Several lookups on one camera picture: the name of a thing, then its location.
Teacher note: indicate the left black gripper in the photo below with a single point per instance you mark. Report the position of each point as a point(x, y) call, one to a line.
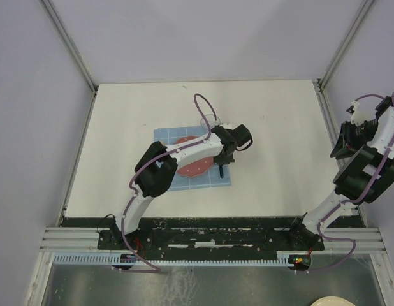
point(224, 160)

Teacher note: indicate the cream plate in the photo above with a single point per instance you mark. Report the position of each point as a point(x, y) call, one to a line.
point(332, 301)

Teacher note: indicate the aluminium frame post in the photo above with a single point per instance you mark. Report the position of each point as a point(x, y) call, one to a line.
point(356, 24)
point(67, 41)

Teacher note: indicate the right aluminium frame post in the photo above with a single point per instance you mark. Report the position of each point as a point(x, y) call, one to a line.
point(356, 24)

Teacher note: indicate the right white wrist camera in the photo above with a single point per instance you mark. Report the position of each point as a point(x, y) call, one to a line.
point(357, 115)

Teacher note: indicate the light blue cable duct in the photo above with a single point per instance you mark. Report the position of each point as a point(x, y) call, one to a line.
point(123, 259)

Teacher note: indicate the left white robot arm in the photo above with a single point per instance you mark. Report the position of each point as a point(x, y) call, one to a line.
point(156, 169)

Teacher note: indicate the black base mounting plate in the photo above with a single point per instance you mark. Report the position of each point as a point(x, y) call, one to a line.
point(212, 238)

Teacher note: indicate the blue checked cloth placemat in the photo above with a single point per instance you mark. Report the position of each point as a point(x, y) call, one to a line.
point(211, 178)

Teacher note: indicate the pink dotted plate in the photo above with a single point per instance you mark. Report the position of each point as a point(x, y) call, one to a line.
point(196, 168)

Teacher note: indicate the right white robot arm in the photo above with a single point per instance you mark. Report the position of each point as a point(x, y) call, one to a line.
point(368, 148)

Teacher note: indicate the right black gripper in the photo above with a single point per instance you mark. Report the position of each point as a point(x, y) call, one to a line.
point(345, 145)

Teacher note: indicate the left aluminium frame post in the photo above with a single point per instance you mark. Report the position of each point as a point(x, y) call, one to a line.
point(67, 41)

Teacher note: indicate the clear plastic cup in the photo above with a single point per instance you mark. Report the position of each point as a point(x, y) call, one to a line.
point(209, 121)

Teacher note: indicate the green handled gold knife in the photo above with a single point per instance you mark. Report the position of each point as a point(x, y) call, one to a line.
point(221, 172)

